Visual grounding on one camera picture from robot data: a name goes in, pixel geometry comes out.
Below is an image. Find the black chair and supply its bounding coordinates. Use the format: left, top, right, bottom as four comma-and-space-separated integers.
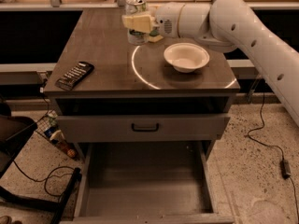
0, 103, 82, 224

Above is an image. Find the black drawer handle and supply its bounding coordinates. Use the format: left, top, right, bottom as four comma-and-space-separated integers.
131, 123, 160, 133

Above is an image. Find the open bottom drawer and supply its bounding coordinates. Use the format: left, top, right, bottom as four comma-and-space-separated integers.
60, 142, 234, 224

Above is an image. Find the black rxbar chocolate bar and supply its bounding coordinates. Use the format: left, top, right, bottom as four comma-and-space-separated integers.
55, 62, 94, 91

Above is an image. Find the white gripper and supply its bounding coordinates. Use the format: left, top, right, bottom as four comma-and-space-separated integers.
122, 2, 184, 38

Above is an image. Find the black power adapter cable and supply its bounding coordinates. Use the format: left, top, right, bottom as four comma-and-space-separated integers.
243, 91, 299, 224

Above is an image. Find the black floor cable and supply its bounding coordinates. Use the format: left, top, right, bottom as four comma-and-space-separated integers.
12, 161, 76, 199

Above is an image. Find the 7up soda can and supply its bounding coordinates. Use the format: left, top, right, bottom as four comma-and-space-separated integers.
125, 0, 148, 46

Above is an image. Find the white bowl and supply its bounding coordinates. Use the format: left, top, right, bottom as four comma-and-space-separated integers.
164, 43, 210, 73

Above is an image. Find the green yellow sponge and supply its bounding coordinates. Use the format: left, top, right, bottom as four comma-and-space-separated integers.
148, 30, 163, 43

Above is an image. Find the closed upper drawer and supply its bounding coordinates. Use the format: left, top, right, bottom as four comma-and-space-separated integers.
57, 114, 230, 143

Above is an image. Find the grey wooden cabinet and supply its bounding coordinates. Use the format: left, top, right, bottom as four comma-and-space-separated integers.
45, 8, 239, 214

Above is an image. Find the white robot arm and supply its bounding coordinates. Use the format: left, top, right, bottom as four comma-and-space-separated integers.
122, 0, 299, 125

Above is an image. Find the wire basket with items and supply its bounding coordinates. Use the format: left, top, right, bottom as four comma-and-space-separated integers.
36, 110, 78, 159

